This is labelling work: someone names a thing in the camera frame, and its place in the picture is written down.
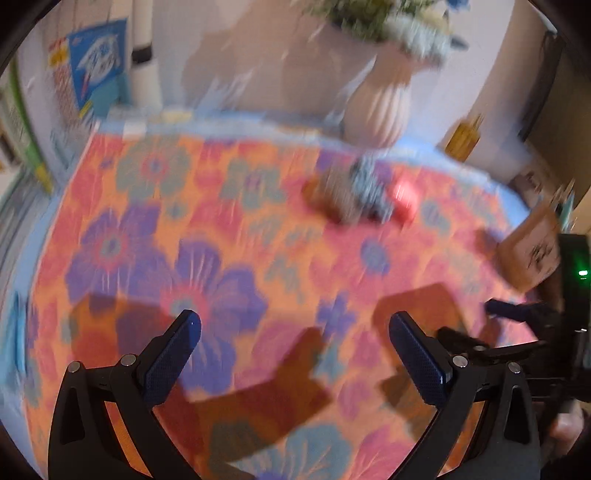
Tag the floral orange tablecloth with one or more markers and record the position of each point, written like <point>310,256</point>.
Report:
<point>254,230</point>

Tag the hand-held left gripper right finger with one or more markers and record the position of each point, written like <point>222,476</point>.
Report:
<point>420,364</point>

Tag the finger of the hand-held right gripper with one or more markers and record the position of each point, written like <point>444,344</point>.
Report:
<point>485,346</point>
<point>508,310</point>

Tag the white ribbed vase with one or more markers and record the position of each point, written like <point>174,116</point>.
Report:
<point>378,106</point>

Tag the row of upright books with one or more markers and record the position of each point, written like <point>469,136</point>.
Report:
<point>21,138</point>

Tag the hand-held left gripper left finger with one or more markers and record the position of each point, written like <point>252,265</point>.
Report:
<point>168,360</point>

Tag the bamboo pen holder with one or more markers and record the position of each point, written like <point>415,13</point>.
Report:
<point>531,249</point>

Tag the teal carrot-shaped pen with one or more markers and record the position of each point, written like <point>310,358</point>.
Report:
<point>566,207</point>

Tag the blue cover workbook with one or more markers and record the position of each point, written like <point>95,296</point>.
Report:
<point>97,60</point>

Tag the grey blue patterned soft item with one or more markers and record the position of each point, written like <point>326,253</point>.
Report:
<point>371,189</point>

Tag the red orange soft pouch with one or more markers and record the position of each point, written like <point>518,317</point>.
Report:
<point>406,196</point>

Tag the white desk lamp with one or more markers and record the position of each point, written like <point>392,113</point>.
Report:
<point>145,60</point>

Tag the amber glass bottle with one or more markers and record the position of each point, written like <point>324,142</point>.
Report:
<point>464,138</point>

